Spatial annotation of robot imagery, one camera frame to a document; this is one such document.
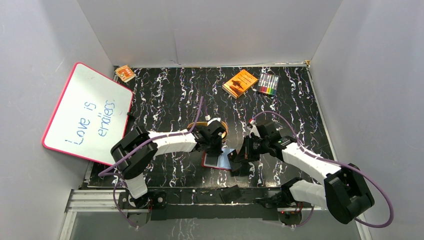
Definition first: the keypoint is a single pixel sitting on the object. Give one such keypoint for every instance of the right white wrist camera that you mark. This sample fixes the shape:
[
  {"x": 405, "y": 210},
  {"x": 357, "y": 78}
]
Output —
[{"x": 252, "y": 129}]

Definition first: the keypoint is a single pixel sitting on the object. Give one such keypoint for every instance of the orange oval tray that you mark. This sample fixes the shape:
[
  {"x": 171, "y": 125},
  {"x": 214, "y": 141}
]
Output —
[{"x": 224, "y": 135}]

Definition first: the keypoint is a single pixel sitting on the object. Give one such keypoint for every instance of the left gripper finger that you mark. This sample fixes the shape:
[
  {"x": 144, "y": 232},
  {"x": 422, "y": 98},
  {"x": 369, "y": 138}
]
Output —
[
  {"x": 216, "y": 139},
  {"x": 214, "y": 151}
]

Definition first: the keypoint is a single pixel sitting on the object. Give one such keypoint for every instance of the orange book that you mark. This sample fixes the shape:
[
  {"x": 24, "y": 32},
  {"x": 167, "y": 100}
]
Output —
[{"x": 239, "y": 84}]

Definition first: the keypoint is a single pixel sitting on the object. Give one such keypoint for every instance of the small orange card box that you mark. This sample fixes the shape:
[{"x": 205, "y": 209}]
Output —
[{"x": 125, "y": 73}]

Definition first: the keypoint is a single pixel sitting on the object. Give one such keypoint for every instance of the pack of coloured markers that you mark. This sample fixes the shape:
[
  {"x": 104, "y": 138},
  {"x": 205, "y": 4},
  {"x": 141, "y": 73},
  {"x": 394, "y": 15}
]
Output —
[{"x": 268, "y": 84}]

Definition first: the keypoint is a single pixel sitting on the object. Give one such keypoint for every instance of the red card holder wallet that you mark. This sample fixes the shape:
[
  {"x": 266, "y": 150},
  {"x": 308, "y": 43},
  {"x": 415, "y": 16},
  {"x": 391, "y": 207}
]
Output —
[{"x": 223, "y": 161}]

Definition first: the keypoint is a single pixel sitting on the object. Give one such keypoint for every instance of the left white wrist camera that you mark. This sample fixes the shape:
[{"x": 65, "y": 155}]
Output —
[{"x": 210, "y": 119}]

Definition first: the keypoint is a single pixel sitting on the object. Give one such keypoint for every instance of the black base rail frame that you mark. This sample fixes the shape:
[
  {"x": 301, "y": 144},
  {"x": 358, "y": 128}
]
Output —
[{"x": 169, "y": 203}]

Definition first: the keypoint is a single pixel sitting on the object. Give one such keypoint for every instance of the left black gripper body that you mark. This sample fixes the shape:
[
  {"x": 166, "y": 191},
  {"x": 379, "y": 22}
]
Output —
[{"x": 214, "y": 145}]

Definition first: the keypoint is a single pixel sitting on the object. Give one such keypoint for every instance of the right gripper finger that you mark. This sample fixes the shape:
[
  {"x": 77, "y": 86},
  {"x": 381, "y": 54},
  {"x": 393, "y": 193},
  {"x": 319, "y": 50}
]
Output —
[
  {"x": 247, "y": 147},
  {"x": 248, "y": 158}
]

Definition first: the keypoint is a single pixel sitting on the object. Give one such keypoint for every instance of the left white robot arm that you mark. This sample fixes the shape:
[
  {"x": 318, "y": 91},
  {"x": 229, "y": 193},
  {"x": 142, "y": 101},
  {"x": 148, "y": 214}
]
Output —
[{"x": 141, "y": 146}]

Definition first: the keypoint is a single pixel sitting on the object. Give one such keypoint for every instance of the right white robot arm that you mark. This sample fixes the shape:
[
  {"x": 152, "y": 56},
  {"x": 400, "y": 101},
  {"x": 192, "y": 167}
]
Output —
[{"x": 339, "y": 189}]

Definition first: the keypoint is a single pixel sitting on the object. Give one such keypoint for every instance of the pink framed whiteboard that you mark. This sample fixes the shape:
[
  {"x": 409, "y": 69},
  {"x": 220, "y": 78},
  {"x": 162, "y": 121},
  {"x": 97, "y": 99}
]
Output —
[{"x": 90, "y": 117}]

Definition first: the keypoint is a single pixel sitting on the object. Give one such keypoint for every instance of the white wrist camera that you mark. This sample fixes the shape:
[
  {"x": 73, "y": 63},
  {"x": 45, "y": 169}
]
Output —
[
  {"x": 210, "y": 119},
  {"x": 252, "y": 129}
]

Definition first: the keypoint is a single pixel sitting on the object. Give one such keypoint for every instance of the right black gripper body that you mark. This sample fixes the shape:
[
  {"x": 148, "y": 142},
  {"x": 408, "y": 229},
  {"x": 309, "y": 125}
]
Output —
[{"x": 259, "y": 147}]

